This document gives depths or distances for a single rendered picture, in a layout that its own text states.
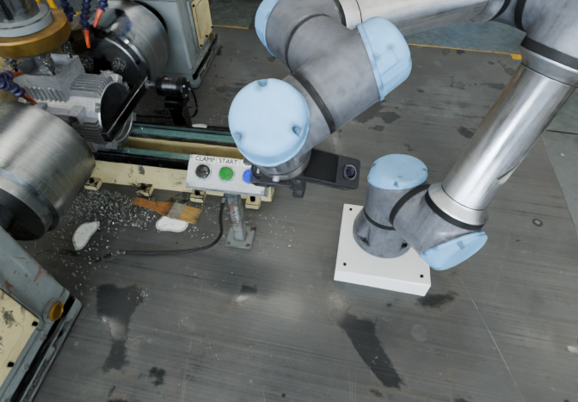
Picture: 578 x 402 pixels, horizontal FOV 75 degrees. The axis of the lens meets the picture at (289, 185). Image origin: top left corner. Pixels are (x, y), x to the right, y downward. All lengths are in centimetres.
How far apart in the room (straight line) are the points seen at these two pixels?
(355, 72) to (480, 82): 134
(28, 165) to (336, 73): 66
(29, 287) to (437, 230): 77
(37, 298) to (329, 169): 63
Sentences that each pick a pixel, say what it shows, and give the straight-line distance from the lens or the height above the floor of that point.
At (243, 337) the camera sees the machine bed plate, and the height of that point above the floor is 80.
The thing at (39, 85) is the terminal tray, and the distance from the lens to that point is 110.
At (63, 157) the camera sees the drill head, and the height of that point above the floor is 108.
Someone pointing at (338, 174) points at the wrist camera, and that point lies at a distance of 54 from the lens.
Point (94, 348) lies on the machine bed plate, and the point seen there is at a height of 80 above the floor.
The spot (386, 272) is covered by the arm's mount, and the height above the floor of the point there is 85.
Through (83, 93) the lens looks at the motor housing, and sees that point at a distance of 106.
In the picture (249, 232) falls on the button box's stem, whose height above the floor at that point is 81.
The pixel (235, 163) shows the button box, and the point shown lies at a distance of 78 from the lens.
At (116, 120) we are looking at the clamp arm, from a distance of 105.
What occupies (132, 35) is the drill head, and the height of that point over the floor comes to 113.
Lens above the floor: 163
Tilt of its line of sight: 49 degrees down
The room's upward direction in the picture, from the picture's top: straight up
